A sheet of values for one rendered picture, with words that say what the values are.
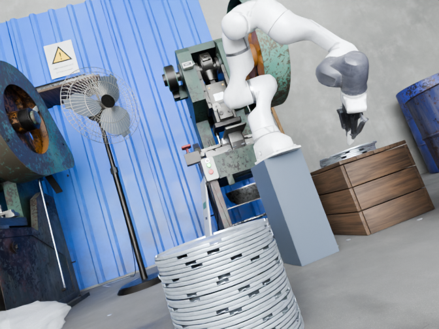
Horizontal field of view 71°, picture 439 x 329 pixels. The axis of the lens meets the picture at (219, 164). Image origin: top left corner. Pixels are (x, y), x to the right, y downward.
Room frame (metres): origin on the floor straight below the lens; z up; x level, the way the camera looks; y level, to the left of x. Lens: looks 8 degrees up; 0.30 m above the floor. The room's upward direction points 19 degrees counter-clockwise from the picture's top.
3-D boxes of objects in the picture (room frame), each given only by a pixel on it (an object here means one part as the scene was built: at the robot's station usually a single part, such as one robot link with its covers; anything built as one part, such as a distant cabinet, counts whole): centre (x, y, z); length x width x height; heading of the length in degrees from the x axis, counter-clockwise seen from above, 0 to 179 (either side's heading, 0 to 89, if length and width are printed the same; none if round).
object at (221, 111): (2.11, -0.15, 1.04); 0.17 x 0.15 x 0.30; 6
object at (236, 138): (1.98, -0.16, 0.72); 0.25 x 0.14 x 0.14; 6
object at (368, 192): (1.65, -0.66, 0.18); 0.40 x 0.38 x 0.35; 13
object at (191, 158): (1.89, 0.14, 0.62); 0.10 x 0.06 x 0.20; 96
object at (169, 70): (2.15, 0.11, 1.31); 0.22 x 0.12 x 0.22; 6
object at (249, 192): (2.16, -0.14, 0.36); 0.34 x 0.34 x 0.10
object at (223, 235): (0.78, 0.08, 0.25); 0.29 x 0.29 x 0.01
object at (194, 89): (2.30, -0.13, 0.83); 0.79 x 0.43 x 1.34; 6
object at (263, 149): (1.34, -0.25, 0.52); 0.22 x 0.19 x 0.14; 16
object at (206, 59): (2.16, -0.14, 1.27); 0.21 x 0.12 x 0.34; 6
